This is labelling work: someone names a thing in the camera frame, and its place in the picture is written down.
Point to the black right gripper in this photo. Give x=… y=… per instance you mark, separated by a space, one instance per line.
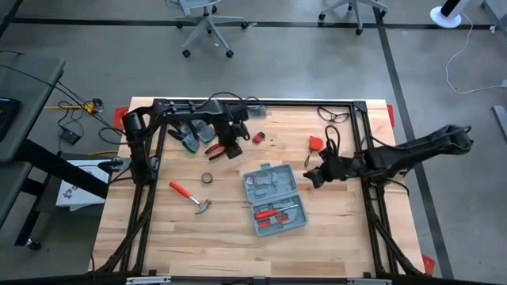
x=342 y=169

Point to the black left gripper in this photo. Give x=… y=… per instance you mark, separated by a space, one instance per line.
x=233 y=126

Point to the small red black utility knife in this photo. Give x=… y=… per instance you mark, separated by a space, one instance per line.
x=258 y=137

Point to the black tape roll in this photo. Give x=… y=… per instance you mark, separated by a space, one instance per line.
x=206 y=173

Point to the red tape measure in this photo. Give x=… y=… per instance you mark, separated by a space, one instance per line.
x=315 y=144

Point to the grey plastic tool case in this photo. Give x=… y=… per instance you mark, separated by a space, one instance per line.
x=277 y=186

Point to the red screwdriver bit holder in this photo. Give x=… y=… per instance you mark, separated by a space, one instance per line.
x=282 y=219
x=264 y=224

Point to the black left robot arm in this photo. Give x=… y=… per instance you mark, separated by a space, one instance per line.
x=186 y=110

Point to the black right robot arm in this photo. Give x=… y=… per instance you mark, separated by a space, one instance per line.
x=416 y=152

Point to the black zip tie bag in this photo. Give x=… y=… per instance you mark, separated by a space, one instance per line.
x=258 y=112

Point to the clear safety glasses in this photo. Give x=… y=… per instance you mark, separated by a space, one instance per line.
x=340 y=116

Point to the red table clamp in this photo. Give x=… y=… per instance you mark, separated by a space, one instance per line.
x=391 y=115
x=428 y=264
x=120 y=118

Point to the grey office chair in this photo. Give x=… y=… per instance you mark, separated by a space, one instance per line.
x=356 y=10
x=206 y=23

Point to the white cardboard box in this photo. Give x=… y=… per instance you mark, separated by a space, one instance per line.
x=75 y=190

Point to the black power adapter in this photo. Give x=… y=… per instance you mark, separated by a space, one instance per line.
x=69 y=136

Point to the black table leg beam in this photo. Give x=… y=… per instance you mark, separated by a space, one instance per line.
x=59 y=166

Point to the white round fan base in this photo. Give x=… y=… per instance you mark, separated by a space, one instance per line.
x=443 y=17

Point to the grey side table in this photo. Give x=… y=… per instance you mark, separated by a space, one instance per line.
x=27 y=87
x=12 y=190

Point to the black keyboard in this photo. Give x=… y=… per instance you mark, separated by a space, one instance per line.
x=8 y=118

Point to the grey desk corner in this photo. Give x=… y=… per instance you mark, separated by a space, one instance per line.
x=497 y=10

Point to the black aluminium table frame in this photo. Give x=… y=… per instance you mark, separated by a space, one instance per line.
x=301 y=102

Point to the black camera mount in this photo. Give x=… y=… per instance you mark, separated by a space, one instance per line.
x=260 y=281

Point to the silver metal bracket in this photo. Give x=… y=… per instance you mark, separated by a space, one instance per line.
x=146 y=280
x=368 y=282

